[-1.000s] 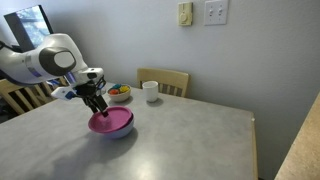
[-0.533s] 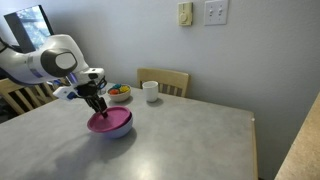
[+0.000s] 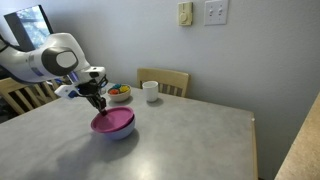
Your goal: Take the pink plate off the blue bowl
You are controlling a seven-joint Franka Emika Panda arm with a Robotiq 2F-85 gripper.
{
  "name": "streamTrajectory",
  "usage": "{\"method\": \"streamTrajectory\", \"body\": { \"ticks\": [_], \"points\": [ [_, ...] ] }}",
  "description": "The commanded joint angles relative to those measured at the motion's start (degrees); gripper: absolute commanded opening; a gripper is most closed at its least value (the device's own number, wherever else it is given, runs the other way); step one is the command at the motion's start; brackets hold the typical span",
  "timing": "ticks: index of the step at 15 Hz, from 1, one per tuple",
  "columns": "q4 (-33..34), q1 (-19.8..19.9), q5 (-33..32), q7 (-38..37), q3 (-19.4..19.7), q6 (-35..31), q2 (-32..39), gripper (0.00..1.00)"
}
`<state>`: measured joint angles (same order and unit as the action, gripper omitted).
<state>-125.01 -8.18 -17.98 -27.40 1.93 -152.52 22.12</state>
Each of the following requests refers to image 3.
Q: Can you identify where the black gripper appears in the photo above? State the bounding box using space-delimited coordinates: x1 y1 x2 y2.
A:
77 66 109 117

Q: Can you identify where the pink plastic plate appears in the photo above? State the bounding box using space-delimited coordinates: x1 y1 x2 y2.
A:
90 105 135 134

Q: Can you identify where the beige ceramic bowl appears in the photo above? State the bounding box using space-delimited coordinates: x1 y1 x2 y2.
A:
107 83 132 103

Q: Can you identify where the blue plastic bowl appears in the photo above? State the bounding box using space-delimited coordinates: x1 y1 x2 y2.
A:
99 114 137 141

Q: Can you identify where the clear glass jar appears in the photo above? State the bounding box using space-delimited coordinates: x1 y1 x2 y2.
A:
99 83 108 96

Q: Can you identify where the yellow silicone cupcake cup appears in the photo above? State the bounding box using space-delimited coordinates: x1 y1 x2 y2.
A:
118 85 131 94

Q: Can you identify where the white ceramic mug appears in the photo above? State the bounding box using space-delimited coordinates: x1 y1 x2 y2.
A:
141 80 160 103

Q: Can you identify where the wooden chair with solid backrest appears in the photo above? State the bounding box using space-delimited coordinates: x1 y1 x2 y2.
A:
136 67 191 99

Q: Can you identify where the wooden chair with slatted backrest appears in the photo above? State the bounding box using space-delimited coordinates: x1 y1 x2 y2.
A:
0 76 73 116

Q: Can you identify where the black framed monitor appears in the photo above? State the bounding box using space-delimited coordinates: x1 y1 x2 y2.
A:
2 4 55 53

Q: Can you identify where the beige countertop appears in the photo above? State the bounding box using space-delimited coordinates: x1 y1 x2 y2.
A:
274 91 320 180

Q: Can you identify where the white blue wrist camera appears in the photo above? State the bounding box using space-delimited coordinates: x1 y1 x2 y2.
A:
54 83 82 101

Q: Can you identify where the beige wall thermostat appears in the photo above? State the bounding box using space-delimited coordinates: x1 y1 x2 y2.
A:
177 1 194 27

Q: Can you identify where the white double light switch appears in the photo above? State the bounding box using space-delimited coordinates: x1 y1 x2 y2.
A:
203 0 230 27

